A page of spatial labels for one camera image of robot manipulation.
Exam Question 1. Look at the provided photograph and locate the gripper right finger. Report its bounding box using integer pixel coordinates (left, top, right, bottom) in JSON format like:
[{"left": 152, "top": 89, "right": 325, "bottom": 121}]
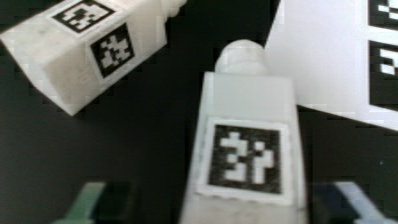
[{"left": 309, "top": 181, "right": 396, "bottom": 224}]

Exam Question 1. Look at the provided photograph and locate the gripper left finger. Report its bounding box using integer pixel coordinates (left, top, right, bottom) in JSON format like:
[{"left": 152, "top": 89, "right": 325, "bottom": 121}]
[{"left": 51, "top": 181, "right": 135, "bottom": 224}]

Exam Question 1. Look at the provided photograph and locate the white table leg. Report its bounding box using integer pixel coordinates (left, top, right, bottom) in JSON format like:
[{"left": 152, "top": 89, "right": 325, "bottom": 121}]
[
  {"left": 179, "top": 40, "right": 307, "bottom": 224},
  {"left": 0, "top": 0, "right": 186, "bottom": 114}
]

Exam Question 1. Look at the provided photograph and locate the white sheet with markers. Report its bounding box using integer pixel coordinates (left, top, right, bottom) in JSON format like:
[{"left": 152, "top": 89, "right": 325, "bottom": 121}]
[{"left": 266, "top": 0, "right": 398, "bottom": 131}]

